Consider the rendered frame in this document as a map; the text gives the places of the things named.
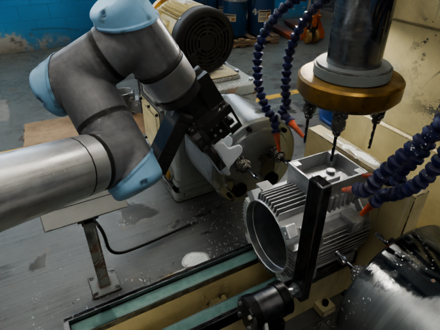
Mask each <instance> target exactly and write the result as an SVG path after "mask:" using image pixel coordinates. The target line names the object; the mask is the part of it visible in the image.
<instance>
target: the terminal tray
mask: <svg viewBox="0 0 440 330"><path fill-rule="evenodd" d="M330 156H331V150H328V151H324V152H322V153H318V154H315V155H311V156H308V157H304V158H301V159H298V160H294V161H292V162H289V164H288V170H287V183H289V182H291V184H292V183H293V185H296V187H299V189H302V192H304V195H306V194H307V190H308V183H309V179H310V178H311V177H314V176H316V175H321V176H322V177H323V178H324V179H326V180H327V181H328V182H330V183H331V184H332V185H333V186H332V193H331V197H330V199H329V205H328V209H327V211H328V212H329V213H331V210H333V211H335V210H336V208H338V209H340V207H341V206H342V207H345V205H346V204H347V205H350V203H351V202H352V203H353V204H354V202H355V199H357V198H360V197H356V196H354V195H353V194H352V193H348V192H342V191H341V189H342V188H344V187H349V186H352V185H353V184H354V183H356V182H360V183H364V182H365V181H366V178H365V177H362V176H361V174H362V173H366V174H367V173H368V171H366V170H364V169H363V168H362V167H360V166H358V165H357V164H356V163H355V162H353V161H351V160H350V159H349V158H347V157H345V156H344V155H342V154H341V153H339V152H338V151H336V150H335V154H334V157H333V161H332V162H331V161H330ZM296 162H298V163H299V164H298V165H296V164H295V163H296ZM358 169H360V170H361V172H359V171H358Z"/></svg>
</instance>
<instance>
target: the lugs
mask: <svg viewBox="0 0 440 330"><path fill-rule="evenodd" d="M259 192H261V189H260V188H257V189H253V190H251V191H249V192H247V195H248V197H249V200H250V201H251V200H255V199H256V198H258V194H259ZM368 203H369V201H368V199H367V198H362V197H360V198H357V199H355V202H354V205H355V207H356V210H357V211H361V210H362V209H363V208H364V207H365V206H366V205H367V204H368ZM281 230H282V233H283V236H284V239H285V240H290V239H292V238H295V237H297V236H299V233H298V230H297V228H296V225H295V224H294V223H291V224H288V225H285V226H282V227H281ZM245 235H246V239H247V242H248V243H249V244H251V241H250V239H249V235H248V233H245ZM275 275H276V277H277V280H279V281H281V282H283V283H284V282H287V281H289V280H291V279H292V278H288V277H287V276H286V275H285V274H284V273H279V274H277V273H275Z"/></svg>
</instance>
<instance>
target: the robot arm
mask: <svg viewBox="0 0 440 330"><path fill-rule="evenodd" d="M90 19H91V21H92V22H93V25H94V27H92V28H91V30H90V31H88V32H87V33H85V34H84V35H82V36H81V37H79V38H78V39H76V40H75V41H73V42H72V43H70V44H69V45H67V46H66V47H64V48H63V49H61V50H60V51H58V52H54V53H52V54H51V55H50V56H49V57H48V58H47V59H46V60H44V61H43V62H41V63H40V64H39V65H38V66H37V67H36V68H35V69H33V70H32V72H31V73H30V76H29V84H30V87H31V90H32V92H33V94H34V95H35V97H36V98H37V99H38V100H39V101H40V102H41V103H42V106H43V107H44V108H45V109H46V110H47V111H49V112H50V113H52V114H53V115H56V116H58V117H65V116H67V115H68V116H69V118H70V120H71V121H72V123H73V125H74V127H75V129H76V131H77V132H78V134H79V136H73V137H68V138H65V139H59V140H56V141H51V142H47V143H42V144H38V145H33V146H30V147H24V148H21V149H16V150H12V151H7V152H4V153H0V232H3V231H4V230H7V229H10V228H12V227H15V226H17V225H20V224H22V223H25V222H27V221H30V220H32V219H35V218H37V217H40V216H42V215H45V214H47V213H50V212H52V211H55V210H58V209H60V208H62V207H65V206H68V205H70V204H73V203H75V202H78V201H80V200H83V199H85V198H88V197H90V196H93V195H95V194H98V193H100V192H103V191H106V190H108V192H109V193H111V194H112V196H113V198H114V199H115V200H117V201H123V200H126V199H129V198H131V197H133V196H135V195H137V194H139V193H141V192H142V191H144V190H146V189H148V188H149V187H151V186H153V185H154V184H155V183H157V182H158V181H159V180H160V179H161V177H162V175H166V173H167V171H168V169H169V167H170V164H171V163H172V160H173V159H174V156H175V154H176V152H177V150H178V148H179V146H180V144H181V142H182V140H183V138H184V136H185V134H186V136H187V137H188V138H189V139H190V140H191V141H192V142H193V143H194V144H195V146H196V147H197V148H198V149H199V150H200V151H201V152H202V153H203V154H204V155H205V156H206V158H207V159H208V160H209V161H210V162H211V163H212V165H213V166H214V167H215V169H216V170H217V171H218V172H219V173H220V174H221V175H226V176H229V175H230V171H229V168H230V166H231V165H232V164H233V163H234V161H235V160H236V159H237V158H238V157H239V156H240V154H241V153H242V146H241V145H235V146H232V147H231V145H232V142H233V140H232V138H231V137H230V136H228V135H229V134H230V133H231V134H233V133H235V132H236V131H237V130H238V129H239V128H241V127H242V123H241V122H240V120H239V119H238V117H237V116H236V113H235V112H234V110H233V109H232V107H231V106H230V104H229V103H227V102H226V101H225V100H224V99H223V97H222V95H221V94H220V92H219V91H218V89H217V87H216V85H215V84H214V82H213V81H212V79H211V77H210V76H209V74H208V72H207V71H204V70H202V69H201V68H200V67H199V66H196V67H195V68H194V69H193V68H192V66H191V65H190V63H189V61H188V60H187V59H186V57H185V55H184V53H183V52H182V51H181V50H180V48H179V47H178V45H177V43H176V42H175V40H174V38H173V37H172V35H171V34H170V32H169V31H168V29H167V27H166V26H165V25H164V22H163V21H162V20H161V18H160V15H159V13H158V11H157V10H156V9H155V8H154V7H153V6H152V4H151V3H150V1H149V0H98V1H97V2H96V3H95V4H94V6H93V7H92V8H91V10H90ZM132 73H133V74H134V76H135V77H136V78H137V79H138V81H139V82H140V83H141V84H142V85H143V87H144V88H145V89H146V91H148V93H149V94H150V95H151V97H152V98H153V99H154V100H155V101H156V102H158V104H159V105H160V106H161V108H163V110H166V111H167V112H166V114H165V116H164V118H163V120H162V123H161V125H160V127H159V129H158V132H157V133H156V136H155V138H154V140H153V143H152V145H151V147H150V146H149V144H148V143H147V141H146V139H145V137H144V136H143V134H142V132H141V130H140V129H139V126H138V125H137V123H136V121H135V120H134V118H133V116H132V114H131V112H130V110H129V108H128V106H127V105H126V103H125V101H124V100H123V98H122V96H121V94H120V92H119V90H118V88H117V87H116V84H118V83H119V82H121V81H123V80H124V79H125V78H127V76H129V75H130V74H132ZM223 106H224V107H223ZM231 112H232V114H233V115H234V117H235V119H236V120H237V123H236V124H235V125H233V126H231V124H233V123H234V119H233V118H231V117H230V116H229V113H231Z"/></svg>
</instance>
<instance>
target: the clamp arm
mask: <svg viewBox="0 0 440 330"><path fill-rule="evenodd" d="M332 186H333V185H332V184H331V183H330V182H328V181H327V180H326V179H324V178H323V177H322V176H321V175H316V176H314V177H311V178H310V179H309V183H308V190H307V195H306V202H305V207H304V214H303V219H302V226H301V233H300V238H299V246H298V250H297V258H296V262H295V269H294V274H293V281H292V284H291V285H290V286H291V287H292V288H293V289H294V288H296V287H297V288H298V289H296V290H295V292H296V294H298V293H299V294H298V295H296V298H297V299H298V300H299V302H300V303H301V302H303V301H305V300H307V299H309V295H310V289H311V286H312V280H313V276H314V271H315V269H316V261H317V258H318V251H319V248H320V242H321V237H322V233H323V227H324V224H325V218H326V214H327V209H328V205H329V199H330V197H331V193H332ZM290 286H289V287H290Z"/></svg>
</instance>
